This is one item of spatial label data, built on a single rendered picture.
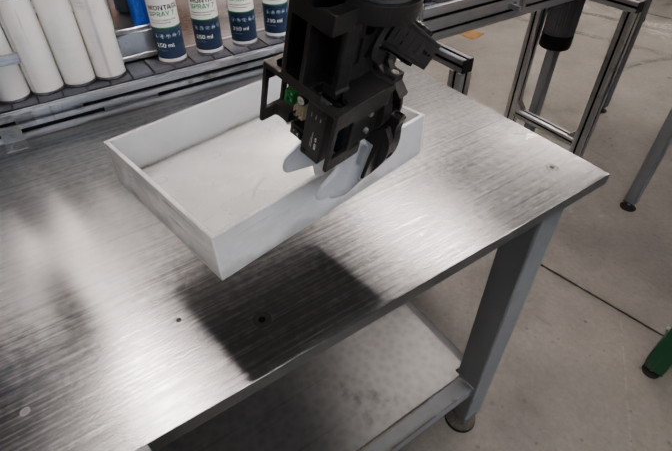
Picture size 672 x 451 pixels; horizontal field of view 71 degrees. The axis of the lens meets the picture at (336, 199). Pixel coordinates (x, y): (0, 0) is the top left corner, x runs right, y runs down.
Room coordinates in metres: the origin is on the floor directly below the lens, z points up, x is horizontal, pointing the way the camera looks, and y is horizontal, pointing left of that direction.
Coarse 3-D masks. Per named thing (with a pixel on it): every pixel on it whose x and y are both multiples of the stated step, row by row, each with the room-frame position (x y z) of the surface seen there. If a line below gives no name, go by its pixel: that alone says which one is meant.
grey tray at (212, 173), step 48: (240, 96) 0.51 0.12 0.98; (144, 144) 0.43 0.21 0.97; (192, 144) 0.46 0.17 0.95; (240, 144) 0.46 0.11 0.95; (288, 144) 0.46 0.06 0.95; (144, 192) 0.35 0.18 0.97; (192, 192) 0.37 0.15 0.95; (240, 192) 0.37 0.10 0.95; (288, 192) 0.32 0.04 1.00; (192, 240) 0.29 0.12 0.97; (240, 240) 0.28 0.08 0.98
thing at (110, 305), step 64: (256, 0) 1.36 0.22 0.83; (128, 128) 0.69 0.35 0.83; (448, 128) 0.69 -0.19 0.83; (512, 128) 0.69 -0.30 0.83; (0, 192) 0.52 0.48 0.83; (64, 192) 0.52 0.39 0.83; (128, 192) 0.52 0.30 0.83; (384, 192) 0.52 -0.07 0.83; (448, 192) 0.52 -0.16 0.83; (512, 192) 0.52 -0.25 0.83; (576, 192) 0.52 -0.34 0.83; (0, 256) 0.40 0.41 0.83; (64, 256) 0.40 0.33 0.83; (128, 256) 0.40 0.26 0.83; (192, 256) 0.40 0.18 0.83; (320, 256) 0.40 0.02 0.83; (384, 256) 0.40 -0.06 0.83; (448, 256) 0.40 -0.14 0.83; (0, 320) 0.30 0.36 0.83; (64, 320) 0.30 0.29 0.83; (128, 320) 0.30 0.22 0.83; (192, 320) 0.30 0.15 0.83; (256, 320) 0.30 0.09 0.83; (320, 320) 0.30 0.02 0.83; (0, 384) 0.23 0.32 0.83; (64, 384) 0.23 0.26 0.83; (128, 384) 0.23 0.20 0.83; (192, 384) 0.23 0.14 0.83; (256, 384) 0.23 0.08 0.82; (0, 448) 0.17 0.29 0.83; (64, 448) 0.17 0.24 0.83; (128, 448) 0.17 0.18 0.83
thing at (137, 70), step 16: (192, 48) 0.91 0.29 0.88; (224, 48) 0.91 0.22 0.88; (240, 48) 0.91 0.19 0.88; (256, 48) 0.91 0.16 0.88; (128, 64) 0.84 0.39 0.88; (144, 64) 0.84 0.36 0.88; (160, 64) 0.84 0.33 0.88; (176, 64) 0.84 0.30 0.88; (192, 64) 0.84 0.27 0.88; (96, 80) 0.77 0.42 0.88; (112, 80) 0.77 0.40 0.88; (128, 80) 0.77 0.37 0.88; (32, 96) 0.71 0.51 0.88; (48, 96) 0.71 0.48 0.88; (64, 96) 0.72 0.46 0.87; (0, 112) 0.66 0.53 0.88
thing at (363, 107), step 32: (320, 0) 0.29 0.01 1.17; (352, 0) 0.28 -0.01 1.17; (416, 0) 0.29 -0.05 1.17; (288, 32) 0.29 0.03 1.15; (320, 32) 0.28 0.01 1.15; (352, 32) 0.28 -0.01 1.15; (384, 32) 0.31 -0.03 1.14; (288, 64) 0.29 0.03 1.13; (320, 64) 0.29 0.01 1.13; (352, 64) 0.29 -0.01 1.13; (384, 64) 0.32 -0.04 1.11; (288, 96) 0.30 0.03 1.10; (320, 96) 0.27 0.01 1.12; (352, 96) 0.28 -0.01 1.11; (384, 96) 0.30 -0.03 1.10; (320, 128) 0.27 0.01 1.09; (352, 128) 0.28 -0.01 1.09; (320, 160) 0.28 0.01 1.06
